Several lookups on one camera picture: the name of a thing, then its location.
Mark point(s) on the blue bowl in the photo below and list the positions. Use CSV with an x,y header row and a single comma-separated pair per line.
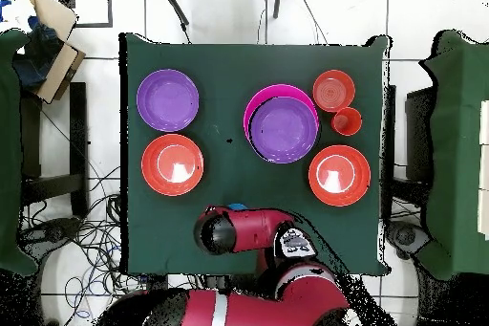
x,y
237,206

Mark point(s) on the purple bowl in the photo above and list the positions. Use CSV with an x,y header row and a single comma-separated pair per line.
x,y
284,131
168,100

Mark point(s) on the large pink bowl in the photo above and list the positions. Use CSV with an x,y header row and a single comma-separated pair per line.
x,y
267,92

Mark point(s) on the large orange bowl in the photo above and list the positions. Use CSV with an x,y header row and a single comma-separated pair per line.
x,y
172,165
338,175

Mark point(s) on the small orange bowl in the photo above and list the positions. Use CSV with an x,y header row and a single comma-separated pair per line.
x,y
333,91

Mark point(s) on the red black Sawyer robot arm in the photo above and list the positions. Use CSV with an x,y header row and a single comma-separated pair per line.
x,y
252,230

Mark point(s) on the stack of white boxes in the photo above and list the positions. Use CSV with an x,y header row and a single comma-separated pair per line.
x,y
485,169

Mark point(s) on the dark green tablecloth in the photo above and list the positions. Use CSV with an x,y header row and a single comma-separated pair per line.
x,y
237,180

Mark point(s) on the orange cup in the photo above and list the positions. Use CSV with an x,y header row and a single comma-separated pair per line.
x,y
346,121

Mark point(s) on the black power adapter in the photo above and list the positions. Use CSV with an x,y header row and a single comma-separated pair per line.
x,y
157,282

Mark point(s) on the black tripod leg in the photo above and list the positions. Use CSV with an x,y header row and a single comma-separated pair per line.
x,y
277,1
177,6

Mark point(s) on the black bench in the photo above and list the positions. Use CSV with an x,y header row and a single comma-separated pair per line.
x,y
78,131

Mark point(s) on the black side stand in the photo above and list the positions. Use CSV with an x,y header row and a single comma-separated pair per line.
x,y
418,131

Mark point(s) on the cardboard box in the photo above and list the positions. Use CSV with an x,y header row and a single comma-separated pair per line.
x,y
65,66

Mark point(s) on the green covered side table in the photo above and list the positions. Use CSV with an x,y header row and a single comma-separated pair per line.
x,y
7,150
454,150

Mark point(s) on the dark blue cloth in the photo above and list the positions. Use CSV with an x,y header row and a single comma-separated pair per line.
x,y
38,58

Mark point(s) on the black pedestal leg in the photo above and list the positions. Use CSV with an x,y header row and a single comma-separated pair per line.
x,y
405,236
49,232

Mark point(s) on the dark floor frame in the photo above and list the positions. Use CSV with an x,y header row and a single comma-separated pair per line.
x,y
109,4

